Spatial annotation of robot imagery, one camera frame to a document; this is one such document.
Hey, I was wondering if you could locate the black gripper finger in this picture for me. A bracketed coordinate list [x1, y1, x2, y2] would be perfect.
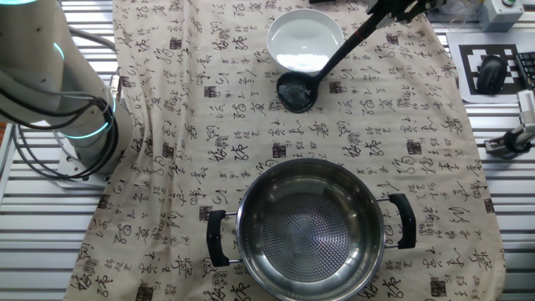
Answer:
[375, 0, 447, 29]
[367, 0, 392, 17]

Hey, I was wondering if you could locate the black ladle with red trim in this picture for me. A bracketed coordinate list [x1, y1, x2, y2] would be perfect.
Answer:
[276, 8, 388, 115]

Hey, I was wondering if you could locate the white bowl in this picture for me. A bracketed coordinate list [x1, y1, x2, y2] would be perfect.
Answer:
[266, 8, 345, 75]

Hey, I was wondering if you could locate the clear plastic container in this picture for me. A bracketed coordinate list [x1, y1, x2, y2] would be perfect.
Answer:
[438, 0, 470, 24]

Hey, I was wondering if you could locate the black white checkerboard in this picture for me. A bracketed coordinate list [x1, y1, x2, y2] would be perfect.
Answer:
[445, 31, 535, 105]

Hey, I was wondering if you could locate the grey box with green button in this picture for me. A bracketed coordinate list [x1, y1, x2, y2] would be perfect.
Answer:
[477, 0, 525, 33]

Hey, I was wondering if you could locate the black computer mouse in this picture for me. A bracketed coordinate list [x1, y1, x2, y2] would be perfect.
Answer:
[476, 54, 508, 95]

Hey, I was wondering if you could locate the black keyboard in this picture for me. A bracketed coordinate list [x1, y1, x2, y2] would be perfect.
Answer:
[514, 51, 535, 89]

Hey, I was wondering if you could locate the calligraphy print tablecloth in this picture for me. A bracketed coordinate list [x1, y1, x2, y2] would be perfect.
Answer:
[62, 0, 507, 301]

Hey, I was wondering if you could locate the grey depth camera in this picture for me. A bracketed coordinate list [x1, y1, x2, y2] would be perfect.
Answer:
[517, 89, 535, 137]

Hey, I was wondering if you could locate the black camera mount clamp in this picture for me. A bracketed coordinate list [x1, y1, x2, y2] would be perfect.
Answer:
[483, 125, 535, 160]

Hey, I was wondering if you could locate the steel pot with black handle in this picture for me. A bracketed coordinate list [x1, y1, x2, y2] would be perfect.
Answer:
[206, 157, 418, 301]

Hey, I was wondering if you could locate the grey cable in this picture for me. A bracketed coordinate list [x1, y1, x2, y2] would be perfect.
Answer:
[66, 25, 117, 54]

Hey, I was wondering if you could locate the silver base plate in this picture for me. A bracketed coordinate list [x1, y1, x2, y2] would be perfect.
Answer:
[56, 137, 110, 190]

